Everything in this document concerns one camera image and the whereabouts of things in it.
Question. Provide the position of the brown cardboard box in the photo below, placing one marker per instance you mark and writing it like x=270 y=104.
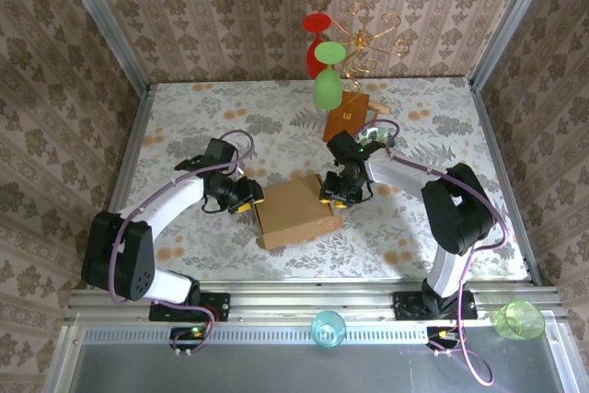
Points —
x=294 y=213

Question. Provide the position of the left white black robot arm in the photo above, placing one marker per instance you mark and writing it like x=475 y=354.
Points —
x=170 y=202

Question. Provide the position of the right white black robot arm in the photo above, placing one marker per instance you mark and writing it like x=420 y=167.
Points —
x=460 y=213

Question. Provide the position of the brown wooden board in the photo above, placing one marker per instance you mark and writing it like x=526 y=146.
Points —
x=345 y=119

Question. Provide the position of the light wooden stick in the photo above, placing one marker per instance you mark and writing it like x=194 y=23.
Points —
x=379 y=107

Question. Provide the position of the green plastic wine glass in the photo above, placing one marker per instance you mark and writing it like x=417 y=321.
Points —
x=329 y=52

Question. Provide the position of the teal transparent cup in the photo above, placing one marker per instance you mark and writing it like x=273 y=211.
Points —
x=327 y=335

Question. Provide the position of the small left circuit board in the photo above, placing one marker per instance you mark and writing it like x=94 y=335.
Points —
x=184 y=333

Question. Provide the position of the small circuit board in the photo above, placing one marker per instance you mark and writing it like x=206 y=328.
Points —
x=184 y=333
x=435 y=334

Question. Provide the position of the red plastic wine glass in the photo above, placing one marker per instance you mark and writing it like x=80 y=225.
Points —
x=317 y=24

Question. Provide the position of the small right circuit board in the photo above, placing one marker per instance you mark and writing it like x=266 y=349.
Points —
x=435 y=334

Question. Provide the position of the green transparent cup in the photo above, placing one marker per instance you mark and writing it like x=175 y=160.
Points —
x=520 y=319

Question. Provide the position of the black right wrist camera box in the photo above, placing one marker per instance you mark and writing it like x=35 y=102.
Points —
x=343 y=144

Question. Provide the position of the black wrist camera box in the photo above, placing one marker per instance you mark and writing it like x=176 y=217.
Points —
x=221 y=150
x=343 y=144

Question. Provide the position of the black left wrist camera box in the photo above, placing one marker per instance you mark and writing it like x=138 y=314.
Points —
x=221 y=150

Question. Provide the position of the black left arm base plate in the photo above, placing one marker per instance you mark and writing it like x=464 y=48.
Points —
x=221 y=308

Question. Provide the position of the aluminium mounting rail beam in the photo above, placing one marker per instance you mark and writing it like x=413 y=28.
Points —
x=299 y=303

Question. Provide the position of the aluminium table side rail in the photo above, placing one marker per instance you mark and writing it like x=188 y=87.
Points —
x=500 y=168
x=133 y=135

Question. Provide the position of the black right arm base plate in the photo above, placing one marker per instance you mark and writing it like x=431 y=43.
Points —
x=402 y=308

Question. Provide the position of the aluminium frame post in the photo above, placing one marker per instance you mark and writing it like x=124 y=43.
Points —
x=511 y=15
x=101 y=15

